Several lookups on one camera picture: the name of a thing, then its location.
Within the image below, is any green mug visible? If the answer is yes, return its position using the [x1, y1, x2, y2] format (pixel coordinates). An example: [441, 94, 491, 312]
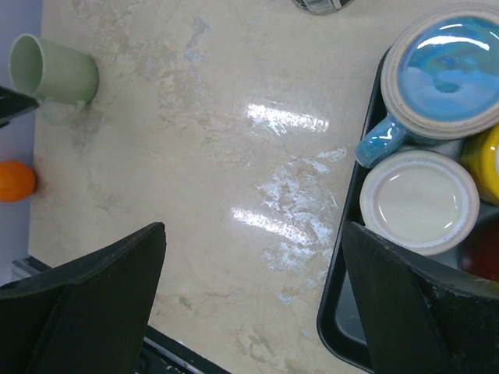
[9, 34, 99, 125]

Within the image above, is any yellow mug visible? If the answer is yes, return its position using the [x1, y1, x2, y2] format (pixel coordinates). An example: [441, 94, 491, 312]
[459, 125, 499, 206]

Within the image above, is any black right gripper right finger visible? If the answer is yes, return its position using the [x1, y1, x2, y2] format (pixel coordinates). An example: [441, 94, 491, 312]
[342, 221, 498, 373]

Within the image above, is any black tray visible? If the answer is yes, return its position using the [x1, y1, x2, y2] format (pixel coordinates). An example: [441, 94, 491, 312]
[316, 46, 499, 374]

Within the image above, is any red mug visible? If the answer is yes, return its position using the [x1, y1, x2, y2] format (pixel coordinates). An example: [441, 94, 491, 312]
[459, 218, 498, 282]

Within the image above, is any light blue footed mug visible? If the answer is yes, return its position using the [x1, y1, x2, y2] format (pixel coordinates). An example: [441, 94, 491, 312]
[359, 150, 480, 256]

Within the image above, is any blue butterfly mug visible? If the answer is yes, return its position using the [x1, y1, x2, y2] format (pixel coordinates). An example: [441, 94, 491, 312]
[356, 3, 498, 168]

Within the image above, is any black can with white lid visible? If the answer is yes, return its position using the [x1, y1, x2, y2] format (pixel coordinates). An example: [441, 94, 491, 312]
[292, 0, 352, 15]

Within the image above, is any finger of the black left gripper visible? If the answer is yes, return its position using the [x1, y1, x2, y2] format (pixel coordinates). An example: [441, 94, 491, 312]
[0, 86, 39, 128]

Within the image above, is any orange fruit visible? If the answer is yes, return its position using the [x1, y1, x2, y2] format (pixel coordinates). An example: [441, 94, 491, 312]
[1, 161, 37, 203]

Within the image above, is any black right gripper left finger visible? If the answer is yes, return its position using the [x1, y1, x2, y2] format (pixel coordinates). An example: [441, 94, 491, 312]
[1, 222, 166, 373]

